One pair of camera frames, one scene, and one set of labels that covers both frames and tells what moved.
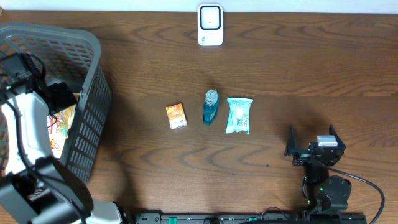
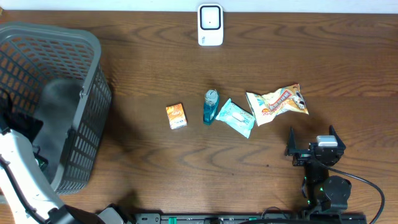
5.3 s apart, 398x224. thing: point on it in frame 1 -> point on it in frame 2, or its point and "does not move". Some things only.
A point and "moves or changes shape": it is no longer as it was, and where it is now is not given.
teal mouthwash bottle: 211,106 does not move
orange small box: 176,116 does not move
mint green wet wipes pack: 239,115 moves or changes shape
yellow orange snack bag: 58,125 -> 276,101
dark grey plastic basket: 71,56 does not move
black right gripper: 302,155 does not move
